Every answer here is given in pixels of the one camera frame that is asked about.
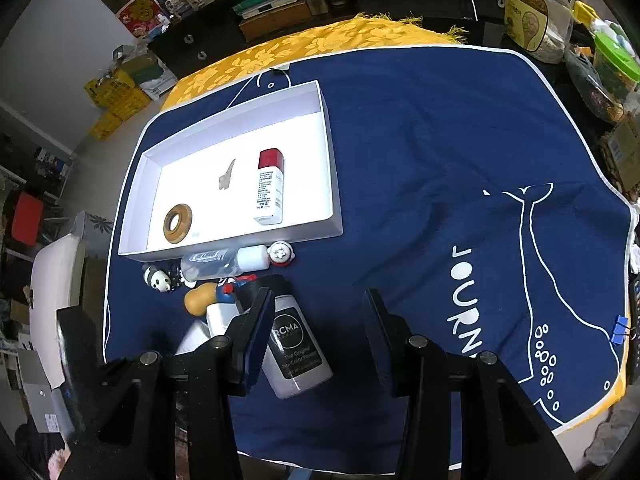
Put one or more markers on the yellow plastic crate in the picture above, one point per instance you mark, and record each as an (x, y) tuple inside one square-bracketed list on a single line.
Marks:
[(107, 126), (117, 90)]

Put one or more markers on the white armchair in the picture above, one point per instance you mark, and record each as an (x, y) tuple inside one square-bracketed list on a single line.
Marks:
[(55, 285)]

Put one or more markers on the white rectangular box tray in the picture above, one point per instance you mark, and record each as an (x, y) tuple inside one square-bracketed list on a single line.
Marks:
[(300, 135)]

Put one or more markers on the blue helmeted hero figure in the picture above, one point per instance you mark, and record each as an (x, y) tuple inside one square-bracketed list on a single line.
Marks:
[(227, 294)]

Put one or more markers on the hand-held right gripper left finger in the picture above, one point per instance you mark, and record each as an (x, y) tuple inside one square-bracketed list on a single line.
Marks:
[(259, 332)]

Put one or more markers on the white bottle with red cap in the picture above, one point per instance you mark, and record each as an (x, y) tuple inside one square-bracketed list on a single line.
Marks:
[(269, 190)]

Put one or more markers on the blue binder clip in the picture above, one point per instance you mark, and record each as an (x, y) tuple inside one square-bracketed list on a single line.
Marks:
[(621, 327)]

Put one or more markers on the red printed bag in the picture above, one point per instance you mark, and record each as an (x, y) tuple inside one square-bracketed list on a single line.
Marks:
[(142, 15)]

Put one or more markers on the small red and white figure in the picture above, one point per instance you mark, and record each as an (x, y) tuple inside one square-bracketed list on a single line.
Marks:
[(281, 255)]

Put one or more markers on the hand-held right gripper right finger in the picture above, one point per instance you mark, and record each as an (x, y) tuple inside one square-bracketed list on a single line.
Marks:
[(379, 340)]

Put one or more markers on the red stool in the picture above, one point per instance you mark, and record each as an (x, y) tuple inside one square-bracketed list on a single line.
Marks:
[(27, 215)]

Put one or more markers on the clear jar with yellow lid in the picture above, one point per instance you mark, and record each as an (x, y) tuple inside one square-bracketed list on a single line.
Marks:
[(537, 20)]

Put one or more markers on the yellow-brown pear-shaped gourd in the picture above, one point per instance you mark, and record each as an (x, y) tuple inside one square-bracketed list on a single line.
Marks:
[(200, 299)]

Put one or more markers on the black glossy panel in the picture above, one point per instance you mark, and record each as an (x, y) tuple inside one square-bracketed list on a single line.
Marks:
[(77, 345)]

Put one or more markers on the silver tube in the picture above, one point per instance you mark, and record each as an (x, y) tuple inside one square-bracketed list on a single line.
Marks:
[(192, 337)]

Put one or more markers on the clear jar with green lid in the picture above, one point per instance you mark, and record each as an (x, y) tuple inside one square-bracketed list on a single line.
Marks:
[(617, 52)]

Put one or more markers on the white bottle with black cap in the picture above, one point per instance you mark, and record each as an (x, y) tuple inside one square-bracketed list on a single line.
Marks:
[(295, 355)]

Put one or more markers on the grey floral cushion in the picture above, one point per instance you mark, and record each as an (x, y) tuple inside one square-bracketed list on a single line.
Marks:
[(92, 225)]

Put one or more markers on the navy blue whale-print cloth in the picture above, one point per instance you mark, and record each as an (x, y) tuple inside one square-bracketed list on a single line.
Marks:
[(425, 160)]

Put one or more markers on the clear bottle with white cap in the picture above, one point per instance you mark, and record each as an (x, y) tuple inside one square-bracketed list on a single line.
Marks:
[(210, 262)]

